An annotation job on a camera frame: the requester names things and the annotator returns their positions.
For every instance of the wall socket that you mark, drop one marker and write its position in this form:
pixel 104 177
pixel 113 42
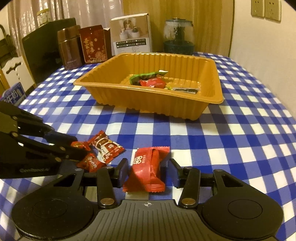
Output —
pixel 272 10
pixel 257 8

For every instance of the red gift box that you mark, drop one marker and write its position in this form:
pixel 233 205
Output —
pixel 96 44

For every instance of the pink curtain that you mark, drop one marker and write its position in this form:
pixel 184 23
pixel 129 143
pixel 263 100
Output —
pixel 22 15

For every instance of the white carved chair back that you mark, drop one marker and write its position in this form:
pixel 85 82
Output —
pixel 16 71

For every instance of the blue white checkered tablecloth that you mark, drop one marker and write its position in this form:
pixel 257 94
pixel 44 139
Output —
pixel 250 135

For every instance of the red green snack packet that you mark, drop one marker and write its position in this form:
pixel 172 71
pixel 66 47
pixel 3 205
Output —
pixel 135 79

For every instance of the red double-happiness candy packet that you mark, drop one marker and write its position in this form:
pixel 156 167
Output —
pixel 145 173

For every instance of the right wall socket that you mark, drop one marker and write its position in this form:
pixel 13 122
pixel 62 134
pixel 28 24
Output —
pixel 272 10

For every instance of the orange plastic tray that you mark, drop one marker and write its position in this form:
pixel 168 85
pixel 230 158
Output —
pixel 109 83

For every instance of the glass jar on monitor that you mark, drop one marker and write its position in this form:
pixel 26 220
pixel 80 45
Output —
pixel 43 17

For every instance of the green glass jar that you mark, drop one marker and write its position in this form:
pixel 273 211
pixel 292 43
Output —
pixel 179 36

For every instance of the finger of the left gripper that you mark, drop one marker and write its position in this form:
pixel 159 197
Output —
pixel 64 152
pixel 35 127

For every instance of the red white candy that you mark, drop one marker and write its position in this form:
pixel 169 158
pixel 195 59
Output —
pixel 107 148

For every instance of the grey transparent snack wrapper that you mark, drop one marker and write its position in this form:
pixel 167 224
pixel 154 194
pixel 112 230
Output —
pixel 186 90

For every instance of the large red snack packet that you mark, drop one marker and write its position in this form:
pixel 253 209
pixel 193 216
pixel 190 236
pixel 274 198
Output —
pixel 156 82

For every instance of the left wall socket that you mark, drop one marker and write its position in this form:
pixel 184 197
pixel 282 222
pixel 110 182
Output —
pixel 257 8

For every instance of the small red candy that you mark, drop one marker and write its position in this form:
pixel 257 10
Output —
pixel 81 145

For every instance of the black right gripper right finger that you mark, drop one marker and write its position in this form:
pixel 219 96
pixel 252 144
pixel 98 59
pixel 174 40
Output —
pixel 187 178

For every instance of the blue milk carton box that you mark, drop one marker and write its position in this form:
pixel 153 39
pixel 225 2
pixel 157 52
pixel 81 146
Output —
pixel 14 95

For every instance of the dark red candy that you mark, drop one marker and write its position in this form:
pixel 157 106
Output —
pixel 90 163

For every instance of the brown tin canister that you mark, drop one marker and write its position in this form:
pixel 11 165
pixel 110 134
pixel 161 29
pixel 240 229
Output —
pixel 70 47

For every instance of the dark slatted chair back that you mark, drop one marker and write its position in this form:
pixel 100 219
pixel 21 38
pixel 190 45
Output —
pixel 7 48

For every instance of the white product box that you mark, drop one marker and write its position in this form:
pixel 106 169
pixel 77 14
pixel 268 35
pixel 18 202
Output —
pixel 131 34

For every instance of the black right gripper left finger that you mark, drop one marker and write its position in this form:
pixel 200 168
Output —
pixel 109 178

